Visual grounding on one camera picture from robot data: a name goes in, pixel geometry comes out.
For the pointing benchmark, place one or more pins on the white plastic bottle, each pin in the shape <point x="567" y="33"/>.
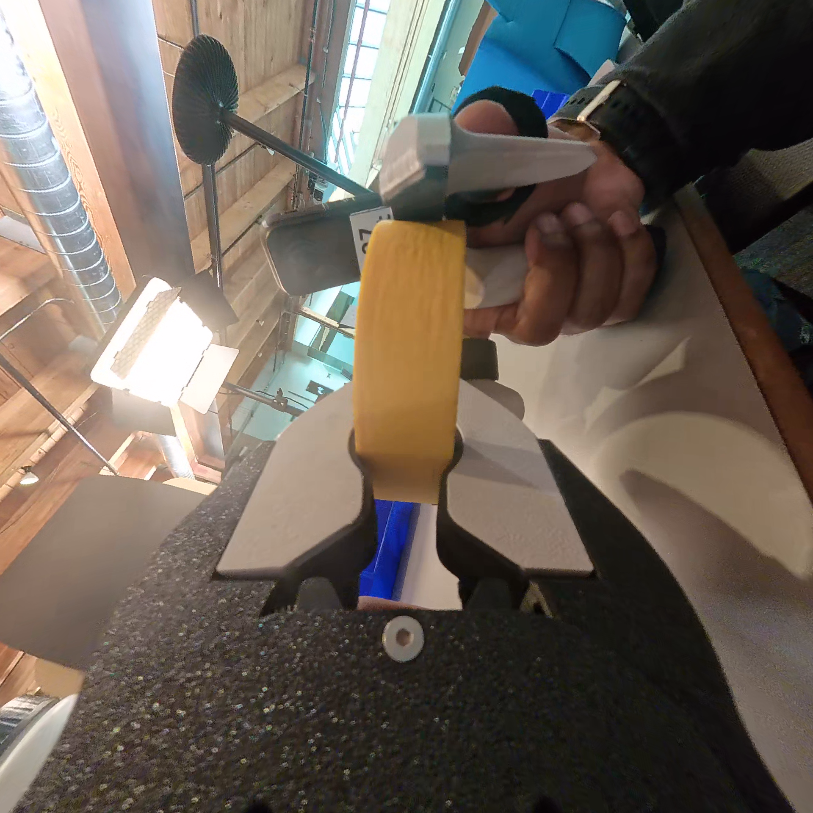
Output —
<point x="32" y="762"/>

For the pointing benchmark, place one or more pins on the black wood-edged panel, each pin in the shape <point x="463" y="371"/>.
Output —
<point x="95" y="559"/>

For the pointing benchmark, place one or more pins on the silver spiral air duct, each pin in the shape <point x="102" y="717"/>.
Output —
<point x="44" y="190"/>

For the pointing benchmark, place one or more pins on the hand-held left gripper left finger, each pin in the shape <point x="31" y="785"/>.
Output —
<point x="298" y="508"/>

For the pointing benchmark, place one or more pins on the person's right hand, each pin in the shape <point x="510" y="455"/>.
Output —
<point x="584" y="267"/>

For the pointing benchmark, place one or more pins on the small blue bin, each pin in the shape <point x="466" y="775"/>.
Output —
<point x="549" y="100"/>

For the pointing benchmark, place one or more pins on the black floor lamp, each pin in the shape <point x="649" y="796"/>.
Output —
<point x="203" y="95"/>

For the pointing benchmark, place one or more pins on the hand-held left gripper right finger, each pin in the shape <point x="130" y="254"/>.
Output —
<point x="514" y="514"/>

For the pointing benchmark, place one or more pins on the ceiling spotlight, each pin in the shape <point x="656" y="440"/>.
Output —
<point x="26" y="476"/>

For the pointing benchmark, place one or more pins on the black wristwatch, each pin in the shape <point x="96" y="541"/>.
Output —
<point x="625" y="127"/>

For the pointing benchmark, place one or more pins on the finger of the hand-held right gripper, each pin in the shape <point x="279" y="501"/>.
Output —
<point x="508" y="162"/>
<point x="413" y="146"/>

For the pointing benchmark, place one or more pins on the blue plastic bin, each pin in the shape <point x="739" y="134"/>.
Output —
<point x="387" y="546"/>

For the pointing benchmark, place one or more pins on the yellow tape roll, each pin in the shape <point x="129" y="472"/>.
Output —
<point x="406" y="355"/>

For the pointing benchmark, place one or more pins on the person's leg in jeans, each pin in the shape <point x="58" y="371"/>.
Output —
<point x="781" y="305"/>

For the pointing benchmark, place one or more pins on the softbox light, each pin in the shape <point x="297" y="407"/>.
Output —
<point x="152" y="343"/>

